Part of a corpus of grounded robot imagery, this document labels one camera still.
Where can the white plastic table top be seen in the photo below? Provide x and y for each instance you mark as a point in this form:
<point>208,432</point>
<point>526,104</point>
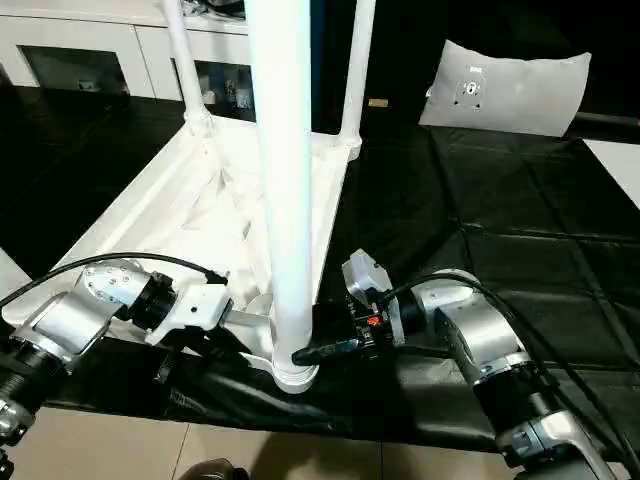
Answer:
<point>170,200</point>

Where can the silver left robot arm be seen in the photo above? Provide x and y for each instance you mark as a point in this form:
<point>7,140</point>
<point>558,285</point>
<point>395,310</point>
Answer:
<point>90,300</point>

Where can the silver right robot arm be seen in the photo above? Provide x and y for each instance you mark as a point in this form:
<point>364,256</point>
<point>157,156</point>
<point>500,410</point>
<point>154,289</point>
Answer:
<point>490,340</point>

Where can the black work mat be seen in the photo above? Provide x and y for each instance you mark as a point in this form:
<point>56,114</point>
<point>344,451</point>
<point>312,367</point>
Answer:
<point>500,220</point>

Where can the black cabinet with gold label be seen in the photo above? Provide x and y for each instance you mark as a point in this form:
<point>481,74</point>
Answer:
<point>400,50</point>

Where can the flat white board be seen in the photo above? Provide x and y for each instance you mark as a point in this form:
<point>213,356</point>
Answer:
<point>618,165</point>

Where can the white cabinet with glass doors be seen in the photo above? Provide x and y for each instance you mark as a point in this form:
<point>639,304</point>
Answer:
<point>90,40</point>

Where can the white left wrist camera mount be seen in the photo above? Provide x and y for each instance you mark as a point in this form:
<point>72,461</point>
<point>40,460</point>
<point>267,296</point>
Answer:
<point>195,300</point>

